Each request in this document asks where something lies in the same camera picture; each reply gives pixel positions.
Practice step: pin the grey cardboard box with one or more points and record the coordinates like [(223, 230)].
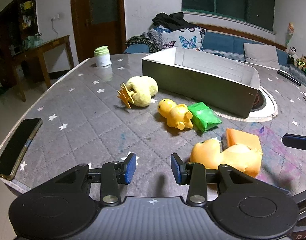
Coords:
[(193, 85)]

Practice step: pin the dark window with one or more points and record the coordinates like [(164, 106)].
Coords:
[(228, 0)]

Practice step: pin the black flat strip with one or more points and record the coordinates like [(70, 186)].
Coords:
[(289, 77)]

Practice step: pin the dark wooden shelf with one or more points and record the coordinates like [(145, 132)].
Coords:
[(17, 22)]

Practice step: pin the green soft packet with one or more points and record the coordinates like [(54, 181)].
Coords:
[(205, 117)]

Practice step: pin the orange squishy duck toy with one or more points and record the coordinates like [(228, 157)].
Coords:
[(213, 155)]

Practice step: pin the grey cushion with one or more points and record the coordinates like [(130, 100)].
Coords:
[(260, 52)]

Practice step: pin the panda plush toy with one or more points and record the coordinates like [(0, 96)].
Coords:
[(292, 53)]

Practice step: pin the yellow plush duck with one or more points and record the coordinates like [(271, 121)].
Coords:
[(141, 90)]

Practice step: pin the grey star-print table cover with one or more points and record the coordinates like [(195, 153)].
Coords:
[(87, 120)]

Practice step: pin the black clothes pile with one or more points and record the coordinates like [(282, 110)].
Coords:
[(174, 21)]

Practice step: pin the blue sofa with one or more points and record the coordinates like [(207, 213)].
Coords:
[(223, 43)]

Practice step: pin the wooden side table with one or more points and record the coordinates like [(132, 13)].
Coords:
[(46, 46)]

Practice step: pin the wall outlet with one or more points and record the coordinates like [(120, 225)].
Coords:
[(55, 17)]

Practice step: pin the white jar with green lid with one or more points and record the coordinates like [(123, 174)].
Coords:
[(102, 57)]

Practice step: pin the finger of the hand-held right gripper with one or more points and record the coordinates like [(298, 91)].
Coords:
[(296, 142), (305, 195)]

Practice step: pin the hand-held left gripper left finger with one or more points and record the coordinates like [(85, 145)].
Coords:
[(129, 168)]

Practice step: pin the black smartphone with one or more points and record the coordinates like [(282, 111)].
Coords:
[(16, 147)]

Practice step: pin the orange plush toy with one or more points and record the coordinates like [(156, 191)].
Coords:
[(304, 62)]

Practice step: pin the yellow plastic bear toy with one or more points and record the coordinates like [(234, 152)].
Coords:
[(174, 112)]

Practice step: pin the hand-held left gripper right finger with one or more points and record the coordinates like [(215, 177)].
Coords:
[(175, 167)]

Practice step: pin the green plastic bag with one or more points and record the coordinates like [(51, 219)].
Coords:
[(31, 41)]

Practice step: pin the plaid clothes pile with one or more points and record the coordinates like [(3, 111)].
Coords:
[(145, 41)]

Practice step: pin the butterfly-print pillow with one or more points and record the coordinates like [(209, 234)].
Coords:
[(185, 40)]

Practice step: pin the brown wooden door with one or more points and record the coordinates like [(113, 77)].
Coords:
[(102, 30)]

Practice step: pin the round white hot plate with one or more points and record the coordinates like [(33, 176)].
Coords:
[(266, 105)]

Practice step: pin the artificial flower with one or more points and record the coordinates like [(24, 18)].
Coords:
[(290, 31)]

